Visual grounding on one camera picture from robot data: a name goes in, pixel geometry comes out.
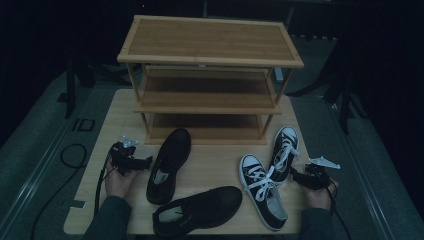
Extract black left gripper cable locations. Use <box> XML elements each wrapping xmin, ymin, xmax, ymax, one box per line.
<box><xmin>93</xmin><ymin>146</ymin><xmax>118</xmax><ymax>216</ymax></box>

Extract person's right hand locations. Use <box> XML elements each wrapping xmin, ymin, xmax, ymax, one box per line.
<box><xmin>302</xmin><ymin>179</ymin><xmax>340</xmax><ymax>212</ymax></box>

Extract black canvas sneaker white laces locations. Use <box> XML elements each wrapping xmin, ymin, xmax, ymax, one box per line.
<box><xmin>238</xmin><ymin>153</ymin><xmax>289</xmax><ymax>232</ymax></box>
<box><xmin>268</xmin><ymin>125</ymin><xmax>301</xmax><ymax>185</ymax></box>

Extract black slip-on shoe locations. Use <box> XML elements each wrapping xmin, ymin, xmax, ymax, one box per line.
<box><xmin>145</xmin><ymin>127</ymin><xmax>193</xmax><ymax>206</ymax></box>
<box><xmin>152</xmin><ymin>185</ymin><xmax>244</xmax><ymax>238</ymax></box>

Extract grey stand foot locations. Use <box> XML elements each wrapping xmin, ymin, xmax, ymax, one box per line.
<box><xmin>273</xmin><ymin>66</ymin><xmax>285</xmax><ymax>84</ymax></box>

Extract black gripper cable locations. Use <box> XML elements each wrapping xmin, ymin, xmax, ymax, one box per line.
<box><xmin>93</xmin><ymin>146</ymin><xmax>118</xmax><ymax>216</ymax></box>
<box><xmin>324</xmin><ymin>179</ymin><xmax>353</xmax><ymax>240</ymax></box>

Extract person's left hand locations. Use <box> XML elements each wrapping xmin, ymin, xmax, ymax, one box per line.
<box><xmin>104</xmin><ymin>166</ymin><xmax>141</xmax><ymax>200</ymax></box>

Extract black metal stand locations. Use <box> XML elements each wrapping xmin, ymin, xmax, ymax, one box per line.
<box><xmin>56</xmin><ymin>56</ymin><xmax>132</xmax><ymax>120</ymax></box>
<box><xmin>286</xmin><ymin>36</ymin><xmax>369</xmax><ymax>135</ymax></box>

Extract black cable on floor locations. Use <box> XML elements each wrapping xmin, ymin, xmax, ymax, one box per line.
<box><xmin>29</xmin><ymin>143</ymin><xmax>89</xmax><ymax>240</ymax></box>

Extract grey metal pole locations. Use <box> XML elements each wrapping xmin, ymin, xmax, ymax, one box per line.
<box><xmin>283</xmin><ymin>5</ymin><xmax>297</xmax><ymax>34</ymax></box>

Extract wooden three-tier shoe rack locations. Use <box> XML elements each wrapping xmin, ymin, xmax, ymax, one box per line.
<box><xmin>116</xmin><ymin>14</ymin><xmax>305</xmax><ymax>146</ymax></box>

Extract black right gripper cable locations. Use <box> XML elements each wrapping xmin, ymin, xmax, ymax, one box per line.
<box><xmin>324</xmin><ymin>179</ymin><xmax>353</xmax><ymax>240</ymax></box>

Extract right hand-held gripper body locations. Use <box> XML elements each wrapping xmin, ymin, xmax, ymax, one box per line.
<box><xmin>303</xmin><ymin>155</ymin><xmax>341</xmax><ymax>192</ymax></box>

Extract grey metal floor rail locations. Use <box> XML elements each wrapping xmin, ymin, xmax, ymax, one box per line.
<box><xmin>331</xmin><ymin>103</ymin><xmax>401</xmax><ymax>240</ymax></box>
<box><xmin>0</xmin><ymin>109</ymin><xmax>81</xmax><ymax>240</ymax></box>

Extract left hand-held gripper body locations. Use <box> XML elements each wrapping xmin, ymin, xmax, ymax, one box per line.
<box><xmin>109</xmin><ymin>135</ymin><xmax>141</xmax><ymax>177</ymax></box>

